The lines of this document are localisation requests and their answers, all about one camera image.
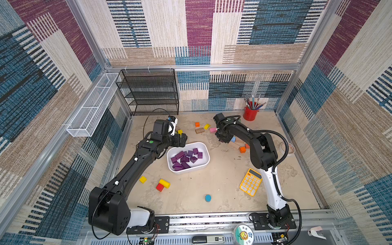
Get small purple cube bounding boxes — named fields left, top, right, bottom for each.
left=190, top=156, right=198, bottom=163

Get long purple brick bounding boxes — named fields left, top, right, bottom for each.
left=173, top=163, right=184, bottom=172

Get white plastic storage bin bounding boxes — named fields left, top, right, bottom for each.
left=166, top=142, right=210, bottom=175

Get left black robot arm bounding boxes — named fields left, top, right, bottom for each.
left=88, top=116, right=187, bottom=235

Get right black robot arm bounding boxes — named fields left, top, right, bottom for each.
left=213, top=113, right=302, bottom=231

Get brown wooden brick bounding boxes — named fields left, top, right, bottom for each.
left=195, top=127, right=206, bottom=134

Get red pen cup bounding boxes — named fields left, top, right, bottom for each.
left=243, top=107, right=259, bottom=121

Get yellow cylinder block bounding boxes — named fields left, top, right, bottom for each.
left=159, top=179, right=170, bottom=188

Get red cube block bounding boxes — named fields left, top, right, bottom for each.
left=156, top=183, right=165, bottom=192

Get yellow small cube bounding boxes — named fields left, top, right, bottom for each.
left=139, top=176, right=147, bottom=184

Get yellow calculator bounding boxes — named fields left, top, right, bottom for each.
left=239, top=168, right=262, bottom=197

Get roll of tape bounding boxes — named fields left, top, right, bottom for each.
left=288, top=143, right=296, bottom=156

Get round green sticker badge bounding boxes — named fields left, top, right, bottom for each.
left=232, top=224, right=254, bottom=245

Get black wire shelf rack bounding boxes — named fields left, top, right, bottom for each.
left=116, top=69, right=179, bottom=116

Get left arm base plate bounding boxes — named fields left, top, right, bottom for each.
left=147, top=216, right=170, bottom=236

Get white mesh wall basket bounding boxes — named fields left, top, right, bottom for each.
left=66, top=73, right=119, bottom=137

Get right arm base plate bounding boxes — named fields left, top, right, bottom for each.
left=248, top=212, right=297, bottom=231

